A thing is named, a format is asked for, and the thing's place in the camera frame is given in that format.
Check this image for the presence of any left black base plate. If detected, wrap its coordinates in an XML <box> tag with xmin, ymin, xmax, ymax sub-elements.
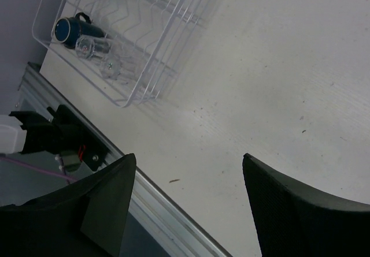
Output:
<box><xmin>47</xmin><ymin>105</ymin><xmax>108</xmax><ymax>173</ymax></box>

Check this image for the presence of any blue cup in rack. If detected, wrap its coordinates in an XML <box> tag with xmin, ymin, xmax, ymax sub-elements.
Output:
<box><xmin>53</xmin><ymin>12</ymin><xmax>105</xmax><ymax>49</ymax></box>

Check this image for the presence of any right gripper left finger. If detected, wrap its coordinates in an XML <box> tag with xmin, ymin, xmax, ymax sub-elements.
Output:
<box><xmin>1</xmin><ymin>154</ymin><xmax>136</xmax><ymax>256</ymax></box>

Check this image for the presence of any clear glass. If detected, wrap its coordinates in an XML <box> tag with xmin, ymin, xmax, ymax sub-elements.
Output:
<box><xmin>99</xmin><ymin>57</ymin><xmax>137</xmax><ymax>80</ymax></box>
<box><xmin>75</xmin><ymin>35</ymin><xmax>111</xmax><ymax>60</ymax></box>

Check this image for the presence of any aluminium mounting rail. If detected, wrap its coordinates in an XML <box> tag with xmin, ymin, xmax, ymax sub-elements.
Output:
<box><xmin>18</xmin><ymin>62</ymin><xmax>230</xmax><ymax>256</ymax></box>

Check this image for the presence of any clear wire dish rack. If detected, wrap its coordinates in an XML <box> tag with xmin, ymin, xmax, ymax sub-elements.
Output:
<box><xmin>32</xmin><ymin>0</ymin><xmax>217</xmax><ymax>107</ymax></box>

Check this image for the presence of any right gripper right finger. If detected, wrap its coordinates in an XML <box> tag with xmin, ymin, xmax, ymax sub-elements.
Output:
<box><xmin>242</xmin><ymin>154</ymin><xmax>369</xmax><ymax>256</ymax></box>

